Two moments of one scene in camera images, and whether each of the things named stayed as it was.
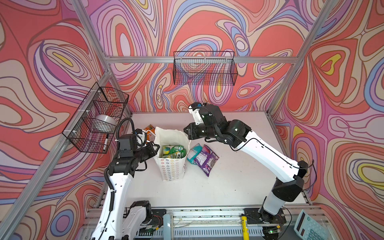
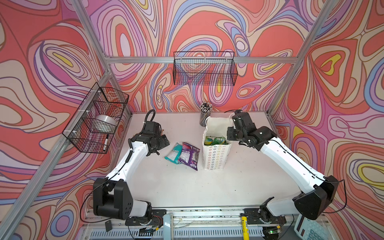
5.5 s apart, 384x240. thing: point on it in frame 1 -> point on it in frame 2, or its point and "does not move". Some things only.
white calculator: x=309 y=228 does not move
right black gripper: x=192 y=133 -> x=229 y=133
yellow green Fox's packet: x=173 y=152 -> x=208 y=140
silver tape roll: x=104 y=124 does not move
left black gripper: x=151 y=151 -> x=162 y=143
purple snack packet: x=206 y=160 -> x=189 y=155
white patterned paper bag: x=178 y=137 -> x=216 y=157
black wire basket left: x=93 y=126 does not move
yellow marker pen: x=245 y=232 does not move
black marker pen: x=106 y=142 does not move
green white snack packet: x=177 y=152 -> x=219 y=141
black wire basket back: x=206 y=68 does not move
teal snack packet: x=193 y=152 -> x=175 y=155
